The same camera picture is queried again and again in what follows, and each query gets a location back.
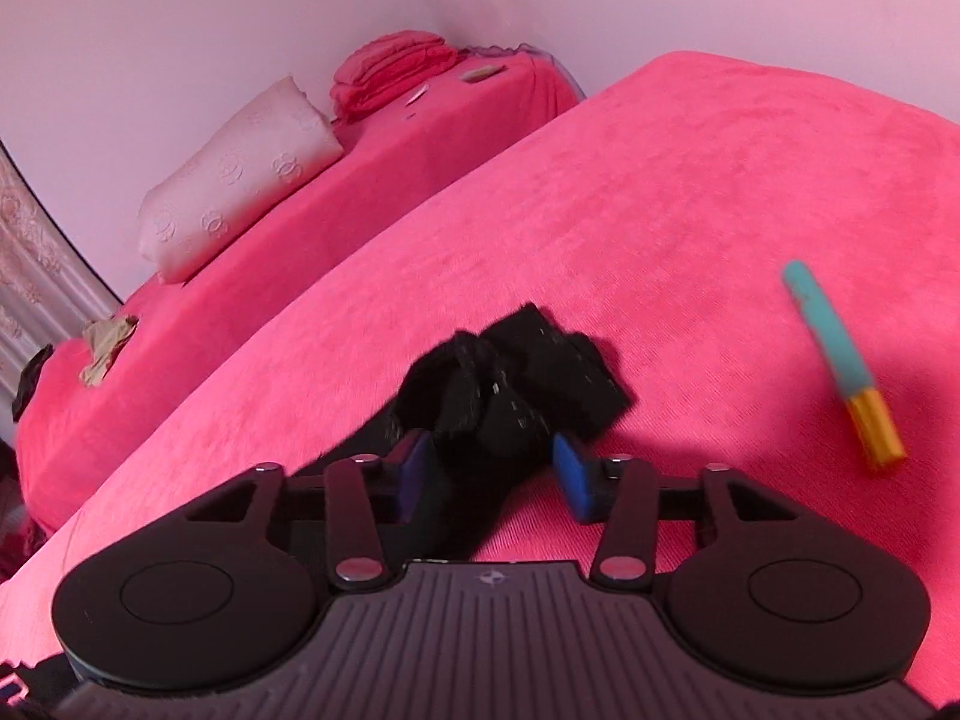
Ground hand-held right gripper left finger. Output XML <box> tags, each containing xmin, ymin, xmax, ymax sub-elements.
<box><xmin>184</xmin><ymin>430</ymin><xmax>437</xmax><ymax>591</ymax></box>

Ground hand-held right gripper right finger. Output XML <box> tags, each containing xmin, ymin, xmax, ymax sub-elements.
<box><xmin>553</xmin><ymin>434</ymin><xmax>805</xmax><ymax>584</ymax></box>

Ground black pants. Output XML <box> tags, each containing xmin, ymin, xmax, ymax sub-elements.
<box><xmin>289</xmin><ymin>302</ymin><xmax>635</xmax><ymax>563</ymax></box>

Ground large pink bed blanket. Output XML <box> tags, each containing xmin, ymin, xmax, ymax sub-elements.
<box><xmin>0</xmin><ymin>50</ymin><xmax>960</xmax><ymax>720</ymax></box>

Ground pink covered bed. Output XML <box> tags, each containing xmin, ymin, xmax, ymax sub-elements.
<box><xmin>13</xmin><ymin>51</ymin><xmax>587</xmax><ymax>542</ymax></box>

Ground teal and gold tube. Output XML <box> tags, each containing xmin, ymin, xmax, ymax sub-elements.
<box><xmin>781</xmin><ymin>260</ymin><xmax>908</xmax><ymax>470</ymax></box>

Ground beige cloth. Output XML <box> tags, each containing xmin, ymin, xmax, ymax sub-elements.
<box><xmin>80</xmin><ymin>316</ymin><xmax>140</xmax><ymax>389</ymax></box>

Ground white embossed folded quilt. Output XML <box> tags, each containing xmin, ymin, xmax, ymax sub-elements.
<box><xmin>136</xmin><ymin>76</ymin><xmax>345</xmax><ymax>285</ymax></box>

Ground dark cloth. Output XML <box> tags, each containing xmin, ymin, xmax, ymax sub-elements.
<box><xmin>10</xmin><ymin>344</ymin><xmax>56</xmax><ymax>422</ymax></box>

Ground folded pink blanket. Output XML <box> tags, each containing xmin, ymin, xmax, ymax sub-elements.
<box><xmin>329</xmin><ymin>29</ymin><xmax>460</xmax><ymax>122</ymax></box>

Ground floral lace curtain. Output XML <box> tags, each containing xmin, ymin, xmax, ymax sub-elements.
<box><xmin>0</xmin><ymin>146</ymin><xmax>122</xmax><ymax>410</ymax></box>

